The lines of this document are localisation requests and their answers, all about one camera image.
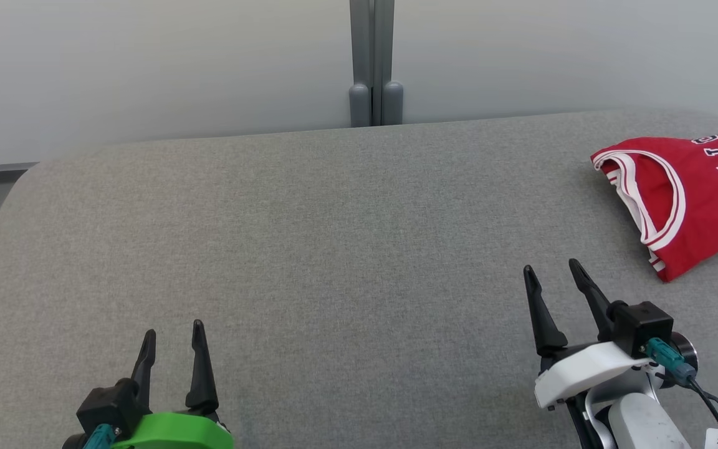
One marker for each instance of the red shirt with white sleeves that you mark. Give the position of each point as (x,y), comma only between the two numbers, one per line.
(702,206)

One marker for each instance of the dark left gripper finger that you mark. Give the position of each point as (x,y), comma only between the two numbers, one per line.
(202,386)
(144,374)

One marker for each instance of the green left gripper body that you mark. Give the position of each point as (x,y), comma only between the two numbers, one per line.
(178,433)

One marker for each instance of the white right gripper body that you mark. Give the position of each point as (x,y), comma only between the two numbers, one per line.
(583,368)

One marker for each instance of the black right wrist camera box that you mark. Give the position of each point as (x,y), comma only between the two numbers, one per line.
(642,327)

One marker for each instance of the grey partition post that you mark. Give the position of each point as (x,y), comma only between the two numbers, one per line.
(376,50)

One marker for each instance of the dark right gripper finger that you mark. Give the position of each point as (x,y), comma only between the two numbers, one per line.
(599,312)
(543,324)

